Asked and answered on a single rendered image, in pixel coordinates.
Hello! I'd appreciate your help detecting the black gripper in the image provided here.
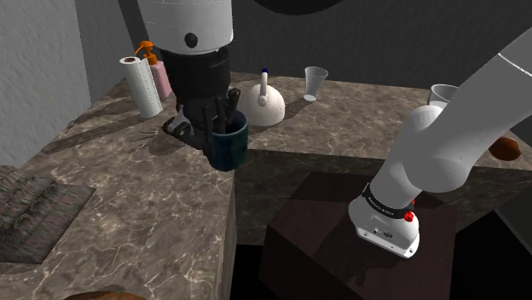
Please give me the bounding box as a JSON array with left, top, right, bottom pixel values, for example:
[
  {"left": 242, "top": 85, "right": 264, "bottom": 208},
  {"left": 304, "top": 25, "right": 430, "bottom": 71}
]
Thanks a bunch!
[{"left": 159, "top": 45, "right": 242, "bottom": 153}]

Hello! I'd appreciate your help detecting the dark teal mug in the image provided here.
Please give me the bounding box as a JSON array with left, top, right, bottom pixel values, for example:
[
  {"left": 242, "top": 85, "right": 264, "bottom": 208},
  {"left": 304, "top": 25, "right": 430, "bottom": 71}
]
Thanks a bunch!
[{"left": 209, "top": 110, "right": 250, "bottom": 173}]

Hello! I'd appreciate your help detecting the white domed kettle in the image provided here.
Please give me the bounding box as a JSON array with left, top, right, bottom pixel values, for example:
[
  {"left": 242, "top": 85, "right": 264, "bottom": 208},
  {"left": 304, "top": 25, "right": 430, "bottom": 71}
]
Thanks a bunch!
[{"left": 236, "top": 67, "right": 287, "bottom": 128}]

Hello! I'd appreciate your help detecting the pink soap dispenser orange pump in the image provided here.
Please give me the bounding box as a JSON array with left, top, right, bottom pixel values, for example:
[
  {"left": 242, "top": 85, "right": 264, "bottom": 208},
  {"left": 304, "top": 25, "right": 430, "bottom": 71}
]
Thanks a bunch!
[{"left": 134, "top": 40, "right": 173, "bottom": 102}]

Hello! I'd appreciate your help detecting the white paper towel roll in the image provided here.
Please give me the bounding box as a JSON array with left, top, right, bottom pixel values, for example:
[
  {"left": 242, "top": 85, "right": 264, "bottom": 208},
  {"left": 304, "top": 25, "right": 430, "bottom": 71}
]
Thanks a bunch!
[{"left": 119, "top": 55, "right": 165, "bottom": 120}]

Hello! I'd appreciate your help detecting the clear drinking glass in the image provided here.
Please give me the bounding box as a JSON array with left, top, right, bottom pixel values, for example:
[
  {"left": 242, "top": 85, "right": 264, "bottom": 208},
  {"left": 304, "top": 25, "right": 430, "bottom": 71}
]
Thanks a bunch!
[
  {"left": 427, "top": 83, "right": 460, "bottom": 110},
  {"left": 303, "top": 66, "right": 329, "bottom": 102}
]

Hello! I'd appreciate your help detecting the dark robot stand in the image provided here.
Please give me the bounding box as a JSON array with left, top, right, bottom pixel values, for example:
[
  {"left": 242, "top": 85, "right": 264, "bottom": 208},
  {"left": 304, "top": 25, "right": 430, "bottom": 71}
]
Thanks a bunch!
[{"left": 258, "top": 170, "right": 459, "bottom": 300}]

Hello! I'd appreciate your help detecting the brown rounded thing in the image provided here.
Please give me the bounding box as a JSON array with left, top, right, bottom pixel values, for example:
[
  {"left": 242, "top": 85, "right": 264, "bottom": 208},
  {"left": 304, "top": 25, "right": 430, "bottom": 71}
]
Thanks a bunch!
[{"left": 61, "top": 284, "right": 147, "bottom": 300}]

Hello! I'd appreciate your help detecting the brown round thing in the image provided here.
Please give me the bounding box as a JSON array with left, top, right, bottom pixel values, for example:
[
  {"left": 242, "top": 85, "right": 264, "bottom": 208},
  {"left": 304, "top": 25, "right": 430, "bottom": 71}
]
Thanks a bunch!
[{"left": 488, "top": 136, "right": 523, "bottom": 162}]

